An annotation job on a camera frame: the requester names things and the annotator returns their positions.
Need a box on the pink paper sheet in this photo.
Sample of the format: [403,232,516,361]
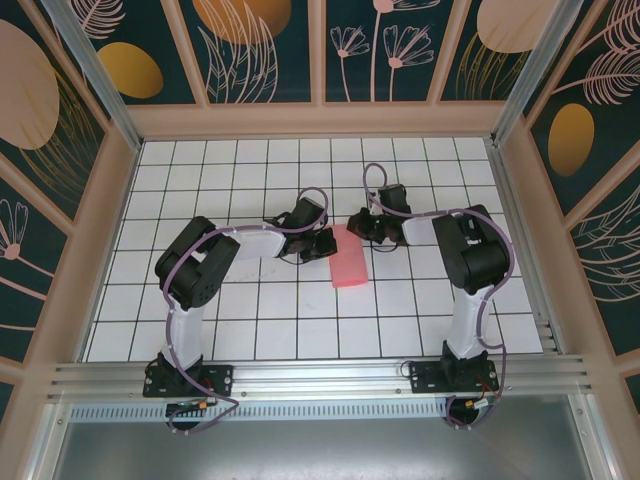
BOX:
[328,223,370,290]

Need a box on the grey metal sheet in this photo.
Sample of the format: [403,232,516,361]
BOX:
[27,418,619,480]

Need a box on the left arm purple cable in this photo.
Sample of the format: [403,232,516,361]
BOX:
[163,186,242,435]

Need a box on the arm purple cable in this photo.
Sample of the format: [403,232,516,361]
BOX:
[362,162,516,431]
[163,186,242,435]

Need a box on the aluminium side rail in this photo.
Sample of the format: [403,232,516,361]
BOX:
[487,138,559,355]

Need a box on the aluminium mounting rail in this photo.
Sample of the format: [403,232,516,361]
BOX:
[47,354,596,402]

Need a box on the slotted grey cable duct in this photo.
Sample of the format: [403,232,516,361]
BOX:
[69,398,454,422]

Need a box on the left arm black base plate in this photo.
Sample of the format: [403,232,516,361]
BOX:
[143,364,236,399]

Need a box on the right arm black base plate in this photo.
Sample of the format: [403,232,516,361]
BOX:
[408,360,501,396]

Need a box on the aluminium frame post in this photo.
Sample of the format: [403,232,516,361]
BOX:
[39,0,145,152]
[489,0,587,147]

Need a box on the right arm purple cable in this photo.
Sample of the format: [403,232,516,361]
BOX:
[362,162,516,431]

